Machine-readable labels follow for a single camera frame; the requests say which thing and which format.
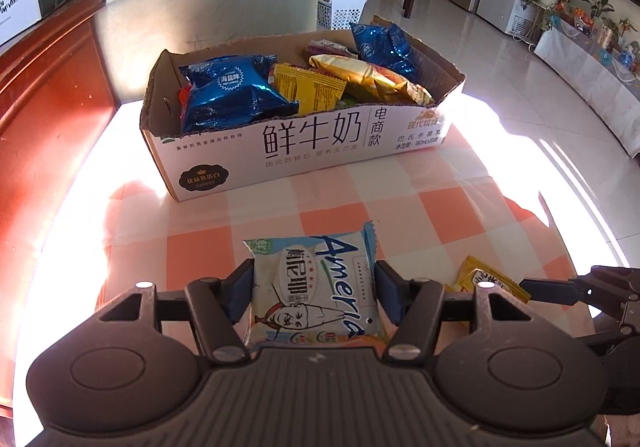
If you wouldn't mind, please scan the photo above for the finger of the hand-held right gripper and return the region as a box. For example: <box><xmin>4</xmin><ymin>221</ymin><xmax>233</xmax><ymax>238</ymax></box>
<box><xmin>519</xmin><ymin>266</ymin><xmax>640</xmax><ymax>324</ymax></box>

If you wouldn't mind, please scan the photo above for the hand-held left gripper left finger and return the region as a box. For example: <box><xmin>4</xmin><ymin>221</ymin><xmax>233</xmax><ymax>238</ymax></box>
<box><xmin>105</xmin><ymin>257</ymin><xmax>257</xmax><ymax>365</ymax></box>

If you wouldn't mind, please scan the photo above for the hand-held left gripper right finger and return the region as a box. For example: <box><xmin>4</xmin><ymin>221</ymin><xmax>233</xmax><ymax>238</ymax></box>
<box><xmin>374</xmin><ymin>259</ymin><xmax>536</xmax><ymax>363</ymax></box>

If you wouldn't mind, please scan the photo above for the light blue snack packet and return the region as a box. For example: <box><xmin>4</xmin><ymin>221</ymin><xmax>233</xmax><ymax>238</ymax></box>
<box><xmin>243</xmin><ymin>222</ymin><xmax>386</xmax><ymax>348</ymax></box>

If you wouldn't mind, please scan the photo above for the yellow waffle packet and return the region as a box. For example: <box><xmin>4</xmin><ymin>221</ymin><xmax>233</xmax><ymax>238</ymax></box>
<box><xmin>445</xmin><ymin>254</ymin><xmax>532</xmax><ymax>304</ymax></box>
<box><xmin>274</xmin><ymin>63</ymin><xmax>348</xmax><ymax>116</ymax></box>

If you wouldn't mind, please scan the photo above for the white cardboard box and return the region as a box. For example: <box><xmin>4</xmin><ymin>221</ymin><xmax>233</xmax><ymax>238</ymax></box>
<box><xmin>140</xmin><ymin>16</ymin><xmax>467</xmax><ymax>202</ymax></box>

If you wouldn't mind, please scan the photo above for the blue foil snack packet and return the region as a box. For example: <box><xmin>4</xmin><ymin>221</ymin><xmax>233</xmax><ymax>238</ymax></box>
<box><xmin>179</xmin><ymin>54</ymin><xmax>300</xmax><ymax>135</ymax></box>
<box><xmin>350</xmin><ymin>22</ymin><xmax>418</xmax><ymax>80</ymax></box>

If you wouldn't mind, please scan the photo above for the croissant bread packet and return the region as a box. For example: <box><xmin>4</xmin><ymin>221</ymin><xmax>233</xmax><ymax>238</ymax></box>
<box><xmin>309</xmin><ymin>53</ymin><xmax>435</xmax><ymax>106</ymax></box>

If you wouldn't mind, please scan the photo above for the orange checkered tablecloth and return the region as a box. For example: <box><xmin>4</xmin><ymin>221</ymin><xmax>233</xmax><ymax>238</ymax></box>
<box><xmin>15</xmin><ymin>92</ymin><xmax>631</xmax><ymax>447</ymax></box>

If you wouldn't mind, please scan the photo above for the cloth covered low cabinet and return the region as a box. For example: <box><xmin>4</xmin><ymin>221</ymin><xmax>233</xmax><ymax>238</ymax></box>
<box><xmin>534</xmin><ymin>9</ymin><xmax>640</xmax><ymax>102</ymax></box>

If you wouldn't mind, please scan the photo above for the red wooden headboard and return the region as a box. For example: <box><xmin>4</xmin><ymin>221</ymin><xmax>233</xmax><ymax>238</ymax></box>
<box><xmin>0</xmin><ymin>0</ymin><xmax>118</xmax><ymax>420</ymax></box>

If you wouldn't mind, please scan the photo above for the small green potted plant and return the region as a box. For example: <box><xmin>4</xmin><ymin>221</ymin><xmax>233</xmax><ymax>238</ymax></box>
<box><xmin>590</xmin><ymin>0</ymin><xmax>617</xmax><ymax>30</ymax></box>
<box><xmin>617</xmin><ymin>17</ymin><xmax>640</xmax><ymax>54</ymax></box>

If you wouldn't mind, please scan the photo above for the white plastic basket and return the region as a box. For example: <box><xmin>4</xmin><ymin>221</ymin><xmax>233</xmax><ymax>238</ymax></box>
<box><xmin>317</xmin><ymin>0</ymin><xmax>373</xmax><ymax>32</ymax></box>

